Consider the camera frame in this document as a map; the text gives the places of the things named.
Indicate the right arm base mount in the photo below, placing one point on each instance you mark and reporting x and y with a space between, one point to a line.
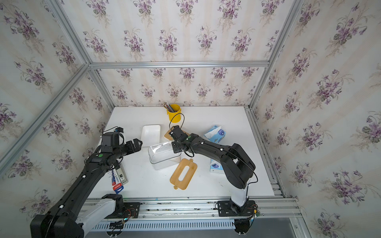
243 217

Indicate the yellow metal pen bucket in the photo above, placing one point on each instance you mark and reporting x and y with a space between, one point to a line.
175 117

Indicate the white box with bamboo lid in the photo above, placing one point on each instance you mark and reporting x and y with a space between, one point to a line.
168 134

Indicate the white plastic tray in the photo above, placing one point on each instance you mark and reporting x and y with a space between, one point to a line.
150 135

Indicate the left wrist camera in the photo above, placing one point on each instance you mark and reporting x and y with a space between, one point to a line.
118 130

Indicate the colored pencils bundle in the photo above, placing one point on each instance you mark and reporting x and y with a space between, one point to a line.
168 107

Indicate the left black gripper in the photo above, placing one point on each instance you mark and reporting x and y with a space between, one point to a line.
131 149

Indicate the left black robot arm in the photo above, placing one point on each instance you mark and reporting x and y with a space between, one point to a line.
62 220

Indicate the bamboo tissue box lid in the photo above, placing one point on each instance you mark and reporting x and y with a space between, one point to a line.
183 174

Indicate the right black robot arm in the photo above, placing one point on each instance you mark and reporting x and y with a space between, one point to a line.
237 165

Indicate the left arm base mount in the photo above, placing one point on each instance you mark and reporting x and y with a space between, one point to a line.
123 211

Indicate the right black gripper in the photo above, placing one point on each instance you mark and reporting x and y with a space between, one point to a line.
174 150

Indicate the clear plastic tissue box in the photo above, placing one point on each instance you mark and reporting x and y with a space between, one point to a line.
162 156

